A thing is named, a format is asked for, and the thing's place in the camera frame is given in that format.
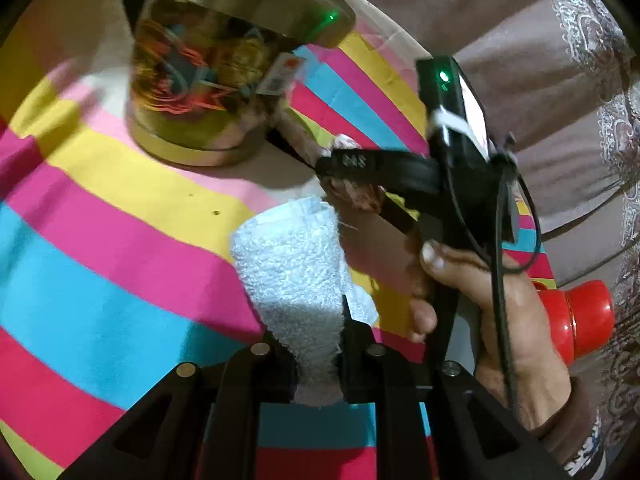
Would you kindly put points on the person's right hand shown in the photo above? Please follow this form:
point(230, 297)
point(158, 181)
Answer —
point(525, 340)

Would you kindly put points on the person's right forearm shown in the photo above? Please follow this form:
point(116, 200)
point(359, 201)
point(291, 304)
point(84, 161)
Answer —
point(570, 420)

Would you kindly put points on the beige lace-trimmed curtain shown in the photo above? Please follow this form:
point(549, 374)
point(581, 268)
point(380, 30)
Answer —
point(500, 10)

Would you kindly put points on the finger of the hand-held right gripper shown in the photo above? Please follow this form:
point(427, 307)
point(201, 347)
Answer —
point(400, 215)
point(365, 167)

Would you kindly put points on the dusty pink cloth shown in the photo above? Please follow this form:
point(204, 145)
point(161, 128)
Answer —
point(380, 260)

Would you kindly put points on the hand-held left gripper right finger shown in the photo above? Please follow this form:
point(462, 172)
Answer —
point(357, 360)

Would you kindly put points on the metal tea tin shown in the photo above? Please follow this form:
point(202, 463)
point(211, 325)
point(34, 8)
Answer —
point(200, 85)

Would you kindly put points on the red thermos bottle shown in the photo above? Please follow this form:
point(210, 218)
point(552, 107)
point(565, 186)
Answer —
point(585, 315)

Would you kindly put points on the maroon fuzzy cloth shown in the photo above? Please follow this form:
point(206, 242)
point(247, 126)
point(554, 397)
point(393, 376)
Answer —
point(355, 192)

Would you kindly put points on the white patterned cloth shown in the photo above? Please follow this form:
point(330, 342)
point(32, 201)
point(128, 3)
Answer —
point(305, 145)

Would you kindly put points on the striped colourful tablecloth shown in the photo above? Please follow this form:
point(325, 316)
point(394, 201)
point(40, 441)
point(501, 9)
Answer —
point(125, 260)

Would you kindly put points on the light blue terry towel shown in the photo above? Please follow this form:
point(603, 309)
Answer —
point(295, 270)

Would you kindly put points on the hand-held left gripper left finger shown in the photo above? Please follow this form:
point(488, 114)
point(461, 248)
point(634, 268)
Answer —
point(275, 370)

